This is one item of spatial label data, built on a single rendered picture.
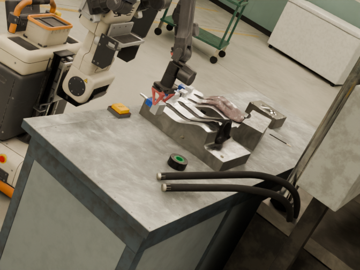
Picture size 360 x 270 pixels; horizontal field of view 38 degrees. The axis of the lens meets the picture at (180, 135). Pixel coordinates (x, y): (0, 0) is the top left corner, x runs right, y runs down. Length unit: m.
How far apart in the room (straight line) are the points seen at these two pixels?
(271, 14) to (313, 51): 1.76
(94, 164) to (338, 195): 0.87
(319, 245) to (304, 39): 7.11
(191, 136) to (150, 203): 0.56
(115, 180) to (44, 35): 1.12
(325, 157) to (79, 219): 0.91
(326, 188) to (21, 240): 1.24
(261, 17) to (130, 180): 8.84
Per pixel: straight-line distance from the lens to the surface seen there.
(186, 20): 2.21
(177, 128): 2.36
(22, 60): 2.68
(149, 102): 2.29
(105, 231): 1.90
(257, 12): 10.66
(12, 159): 2.83
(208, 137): 2.29
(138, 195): 1.88
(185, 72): 2.17
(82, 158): 1.95
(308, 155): 2.20
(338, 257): 2.23
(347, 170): 1.79
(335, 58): 8.89
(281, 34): 9.35
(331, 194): 1.82
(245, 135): 2.65
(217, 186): 2.03
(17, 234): 2.28
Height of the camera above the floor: 1.78
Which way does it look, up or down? 24 degrees down
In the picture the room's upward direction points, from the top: 25 degrees clockwise
